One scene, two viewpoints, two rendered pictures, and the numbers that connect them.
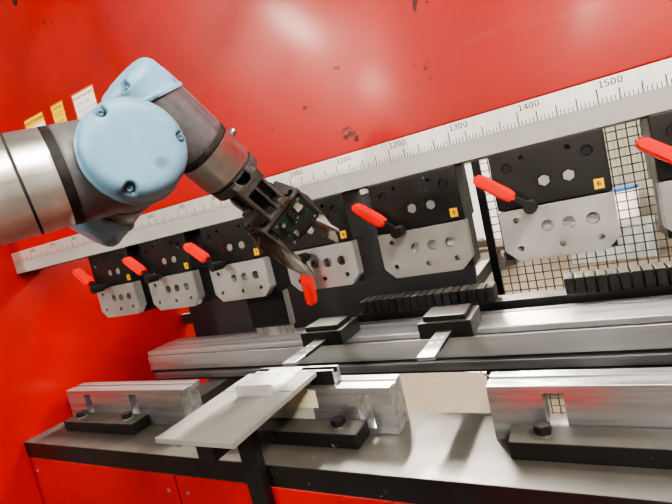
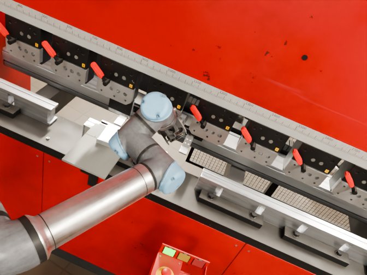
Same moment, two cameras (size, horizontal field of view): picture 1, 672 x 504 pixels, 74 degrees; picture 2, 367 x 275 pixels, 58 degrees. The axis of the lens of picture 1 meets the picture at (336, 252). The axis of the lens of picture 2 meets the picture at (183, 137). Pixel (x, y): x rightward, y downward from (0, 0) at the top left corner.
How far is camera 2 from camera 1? 77 cm
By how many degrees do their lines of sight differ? 41
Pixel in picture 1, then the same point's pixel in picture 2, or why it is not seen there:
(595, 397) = (232, 193)
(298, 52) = (206, 25)
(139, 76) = (164, 115)
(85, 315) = not seen: outside the picture
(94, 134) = (169, 186)
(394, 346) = not seen: hidden behind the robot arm
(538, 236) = (248, 151)
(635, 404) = (241, 199)
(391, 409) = not seen: hidden behind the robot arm
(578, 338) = (237, 156)
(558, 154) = (272, 135)
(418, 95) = (243, 84)
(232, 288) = (108, 91)
